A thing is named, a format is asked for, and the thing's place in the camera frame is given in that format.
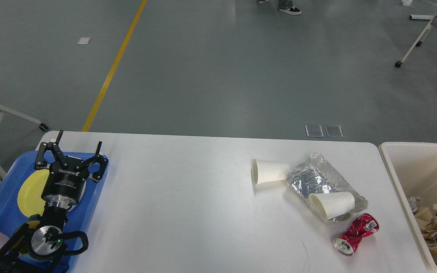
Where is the right floor socket cover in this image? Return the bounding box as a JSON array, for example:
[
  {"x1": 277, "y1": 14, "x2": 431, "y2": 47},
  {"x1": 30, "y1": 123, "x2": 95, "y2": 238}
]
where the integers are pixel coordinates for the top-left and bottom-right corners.
[{"x1": 325, "y1": 125, "x2": 344, "y2": 138}]

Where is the yellow plastic plate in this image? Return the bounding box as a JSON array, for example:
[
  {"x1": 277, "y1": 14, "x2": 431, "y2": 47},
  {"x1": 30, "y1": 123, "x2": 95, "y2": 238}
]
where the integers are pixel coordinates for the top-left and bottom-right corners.
[{"x1": 17, "y1": 169, "x2": 50, "y2": 218}]

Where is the silver foil bag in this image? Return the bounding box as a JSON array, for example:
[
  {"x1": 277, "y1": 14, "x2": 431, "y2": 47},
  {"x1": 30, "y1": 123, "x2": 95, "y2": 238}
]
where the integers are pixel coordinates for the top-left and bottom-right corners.
[{"x1": 286, "y1": 152, "x2": 369, "y2": 222}]

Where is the crushed white paper cup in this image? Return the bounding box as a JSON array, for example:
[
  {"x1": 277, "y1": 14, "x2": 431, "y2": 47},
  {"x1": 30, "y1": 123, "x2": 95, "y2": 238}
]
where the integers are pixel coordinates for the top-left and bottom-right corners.
[{"x1": 308, "y1": 191, "x2": 355, "y2": 220}]

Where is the left floor socket cover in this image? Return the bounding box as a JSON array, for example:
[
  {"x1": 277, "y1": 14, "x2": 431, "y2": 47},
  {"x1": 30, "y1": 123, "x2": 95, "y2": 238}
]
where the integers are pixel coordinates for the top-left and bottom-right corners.
[{"x1": 305, "y1": 124, "x2": 324, "y2": 138}]

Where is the black sneaker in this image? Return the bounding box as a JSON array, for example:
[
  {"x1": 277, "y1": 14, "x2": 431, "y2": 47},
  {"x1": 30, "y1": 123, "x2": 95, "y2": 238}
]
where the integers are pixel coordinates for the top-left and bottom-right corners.
[{"x1": 278, "y1": 6, "x2": 302, "y2": 15}]

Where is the brown paper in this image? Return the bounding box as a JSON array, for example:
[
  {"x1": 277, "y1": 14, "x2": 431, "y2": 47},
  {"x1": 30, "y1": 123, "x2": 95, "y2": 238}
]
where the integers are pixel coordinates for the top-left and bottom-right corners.
[{"x1": 414, "y1": 204, "x2": 437, "y2": 265}]

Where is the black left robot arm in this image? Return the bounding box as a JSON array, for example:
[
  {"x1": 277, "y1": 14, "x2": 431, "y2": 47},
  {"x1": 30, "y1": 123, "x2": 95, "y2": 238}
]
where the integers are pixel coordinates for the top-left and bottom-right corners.
[{"x1": 0, "y1": 131, "x2": 109, "y2": 273}]

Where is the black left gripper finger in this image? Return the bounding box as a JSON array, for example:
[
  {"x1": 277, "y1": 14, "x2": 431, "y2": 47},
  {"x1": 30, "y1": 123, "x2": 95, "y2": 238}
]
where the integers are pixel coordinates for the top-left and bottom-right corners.
[
  {"x1": 34, "y1": 131, "x2": 67, "y2": 170},
  {"x1": 77, "y1": 142, "x2": 109, "y2": 184}
]

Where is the upright-lying white paper cup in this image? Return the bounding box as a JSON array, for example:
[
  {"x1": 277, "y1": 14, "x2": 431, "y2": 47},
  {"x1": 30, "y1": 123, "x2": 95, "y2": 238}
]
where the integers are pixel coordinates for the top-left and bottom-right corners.
[{"x1": 251, "y1": 159, "x2": 291, "y2": 185}]

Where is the floor socket cover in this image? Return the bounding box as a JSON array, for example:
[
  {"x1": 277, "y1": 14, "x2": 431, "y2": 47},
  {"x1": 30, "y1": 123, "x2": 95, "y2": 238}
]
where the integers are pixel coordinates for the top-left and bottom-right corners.
[
  {"x1": 325, "y1": 125, "x2": 344, "y2": 138},
  {"x1": 305, "y1": 124, "x2": 324, "y2": 138}
]

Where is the blue plastic tray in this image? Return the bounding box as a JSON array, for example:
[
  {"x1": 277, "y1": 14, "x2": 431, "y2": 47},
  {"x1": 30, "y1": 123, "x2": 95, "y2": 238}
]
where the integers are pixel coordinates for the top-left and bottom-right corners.
[{"x1": 0, "y1": 151, "x2": 110, "y2": 273}]

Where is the crushed red soda can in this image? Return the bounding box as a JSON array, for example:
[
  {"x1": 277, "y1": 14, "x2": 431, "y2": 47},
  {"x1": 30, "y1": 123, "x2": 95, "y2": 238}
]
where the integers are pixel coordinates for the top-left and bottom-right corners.
[{"x1": 333, "y1": 213, "x2": 379, "y2": 256}]

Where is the beige plastic bin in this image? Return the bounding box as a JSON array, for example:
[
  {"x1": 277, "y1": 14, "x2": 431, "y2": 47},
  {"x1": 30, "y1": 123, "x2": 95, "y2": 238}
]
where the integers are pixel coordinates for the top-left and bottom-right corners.
[{"x1": 379, "y1": 142, "x2": 437, "y2": 273}]

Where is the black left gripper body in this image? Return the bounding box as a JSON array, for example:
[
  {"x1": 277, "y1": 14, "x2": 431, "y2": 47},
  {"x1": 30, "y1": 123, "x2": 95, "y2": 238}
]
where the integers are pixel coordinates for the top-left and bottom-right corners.
[{"x1": 41, "y1": 160, "x2": 90, "y2": 207}]

